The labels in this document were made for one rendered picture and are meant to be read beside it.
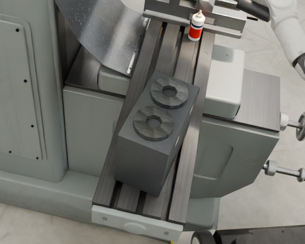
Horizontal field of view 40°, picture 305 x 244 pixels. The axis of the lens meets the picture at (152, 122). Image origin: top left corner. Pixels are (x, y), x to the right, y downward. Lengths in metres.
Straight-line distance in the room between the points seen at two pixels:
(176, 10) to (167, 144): 0.67
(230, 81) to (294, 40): 0.43
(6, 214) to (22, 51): 0.97
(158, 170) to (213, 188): 0.92
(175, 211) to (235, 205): 1.20
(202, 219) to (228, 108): 0.64
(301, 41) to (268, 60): 1.87
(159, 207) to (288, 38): 0.53
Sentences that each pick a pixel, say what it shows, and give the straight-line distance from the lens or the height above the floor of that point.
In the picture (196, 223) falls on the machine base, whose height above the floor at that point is 0.20.
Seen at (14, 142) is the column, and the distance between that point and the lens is 1.80.
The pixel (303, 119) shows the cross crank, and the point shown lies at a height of 0.68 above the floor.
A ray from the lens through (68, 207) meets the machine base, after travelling 1.98.
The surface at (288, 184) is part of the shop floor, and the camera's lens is 2.40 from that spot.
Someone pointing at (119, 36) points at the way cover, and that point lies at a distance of 1.50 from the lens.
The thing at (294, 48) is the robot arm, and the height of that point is 1.22.
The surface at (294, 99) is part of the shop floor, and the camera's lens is 2.81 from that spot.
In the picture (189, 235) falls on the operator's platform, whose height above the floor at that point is 0.40.
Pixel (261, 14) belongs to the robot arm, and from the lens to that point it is 1.19.
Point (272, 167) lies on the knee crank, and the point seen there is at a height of 0.57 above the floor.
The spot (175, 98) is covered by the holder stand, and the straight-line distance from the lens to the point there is 0.98.
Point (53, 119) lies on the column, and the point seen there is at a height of 0.61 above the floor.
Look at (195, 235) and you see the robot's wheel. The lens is 1.50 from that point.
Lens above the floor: 1.89
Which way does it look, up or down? 51 degrees down
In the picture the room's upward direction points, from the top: 10 degrees clockwise
